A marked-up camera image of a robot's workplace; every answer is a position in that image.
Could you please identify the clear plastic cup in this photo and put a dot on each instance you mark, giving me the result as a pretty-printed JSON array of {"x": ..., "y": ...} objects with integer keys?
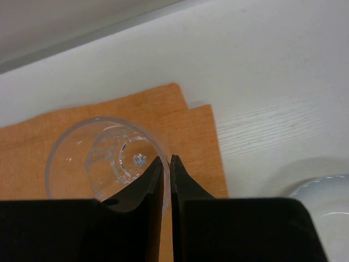
[{"x": 100, "y": 156}]

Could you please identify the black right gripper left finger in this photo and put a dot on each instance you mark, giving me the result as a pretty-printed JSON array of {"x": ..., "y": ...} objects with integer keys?
[{"x": 125, "y": 227}]

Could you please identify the white bowl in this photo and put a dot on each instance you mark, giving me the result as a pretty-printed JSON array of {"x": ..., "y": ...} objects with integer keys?
[{"x": 326, "y": 199}]

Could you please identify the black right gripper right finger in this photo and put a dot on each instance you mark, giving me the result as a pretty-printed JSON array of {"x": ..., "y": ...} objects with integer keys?
[{"x": 205, "y": 228}]

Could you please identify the orange cloth placemat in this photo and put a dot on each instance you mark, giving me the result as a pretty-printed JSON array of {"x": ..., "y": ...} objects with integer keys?
[{"x": 162, "y": 111}]

